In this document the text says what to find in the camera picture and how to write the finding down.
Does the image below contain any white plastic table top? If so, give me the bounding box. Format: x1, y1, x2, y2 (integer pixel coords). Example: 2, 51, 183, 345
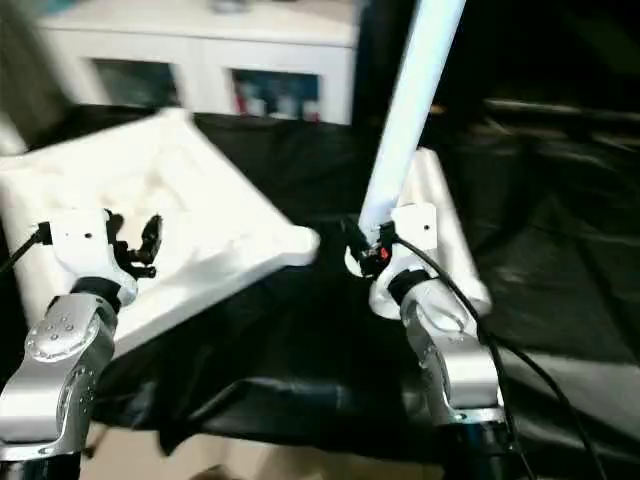
0, 108, 321, 359

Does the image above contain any black mat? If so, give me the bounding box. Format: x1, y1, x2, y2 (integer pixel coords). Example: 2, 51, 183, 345
0, 100, 640, 471

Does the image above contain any white cabinet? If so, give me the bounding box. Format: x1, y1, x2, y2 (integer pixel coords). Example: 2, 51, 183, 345
35, 0, 359, 123

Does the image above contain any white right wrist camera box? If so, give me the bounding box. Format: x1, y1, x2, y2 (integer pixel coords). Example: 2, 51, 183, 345
370, 203, 439, 306

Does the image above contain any silver metal rail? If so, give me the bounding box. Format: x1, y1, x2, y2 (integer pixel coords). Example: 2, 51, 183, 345
485, 96, 640, 126

